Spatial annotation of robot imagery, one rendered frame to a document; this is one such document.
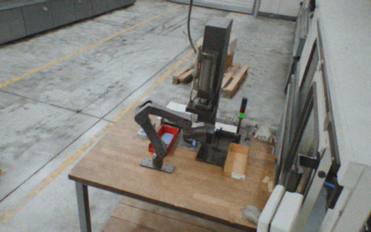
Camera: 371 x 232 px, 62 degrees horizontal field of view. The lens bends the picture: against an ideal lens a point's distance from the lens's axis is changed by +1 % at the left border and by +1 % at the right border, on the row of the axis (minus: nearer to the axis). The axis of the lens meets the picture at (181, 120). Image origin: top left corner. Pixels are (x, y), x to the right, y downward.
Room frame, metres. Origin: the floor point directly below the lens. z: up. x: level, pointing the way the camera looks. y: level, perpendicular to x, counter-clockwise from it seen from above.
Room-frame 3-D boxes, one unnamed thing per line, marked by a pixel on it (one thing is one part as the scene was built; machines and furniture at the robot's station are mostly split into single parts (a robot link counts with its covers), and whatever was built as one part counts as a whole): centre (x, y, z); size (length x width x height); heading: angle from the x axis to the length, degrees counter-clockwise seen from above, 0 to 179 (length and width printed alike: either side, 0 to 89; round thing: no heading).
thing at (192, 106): (1.83, -0.13, 1.22); 0.26 x 0.18 x 0.30; 167
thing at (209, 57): (1.76, -0.13, 1.37); 0.11 x 0.09 x 0.30; 77
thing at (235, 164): (1.49, -0.37, 0.93); 0.25 x 0.13 x 0.08; 167
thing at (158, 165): (1.40, 0.12, 0.94); 0.20 x 0.07 x 0.08; 77
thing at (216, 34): (1.88, -0.16, 1.44); 0.17 x 0.13 x 0.42; 167
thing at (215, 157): (1.55, -0.22, 0.91); 0.17 x 0.16 x 0.02; 77
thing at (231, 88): (4.98, -0.46, 0.07); 1.20 x 1.00 x 0.14; 160
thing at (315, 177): (1.08, -0.50, 1.21); 0.86 x 0.10 x 0.79; 163
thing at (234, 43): (5.28, -0.53, 0.40); 0.67 x 0.60 x 0.50; 158
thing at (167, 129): (1.64, 0.10, 0.93); 0.25 x 0.12 x 0.06; 167
